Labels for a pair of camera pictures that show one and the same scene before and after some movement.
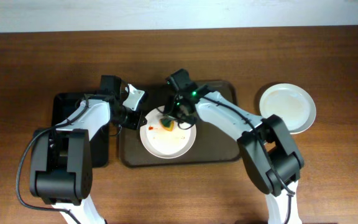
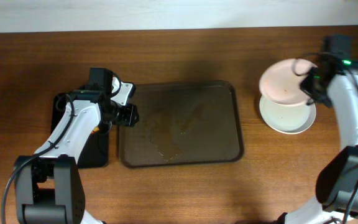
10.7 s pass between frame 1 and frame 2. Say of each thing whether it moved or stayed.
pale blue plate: stayed
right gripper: moved
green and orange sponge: moved
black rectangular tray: stayed
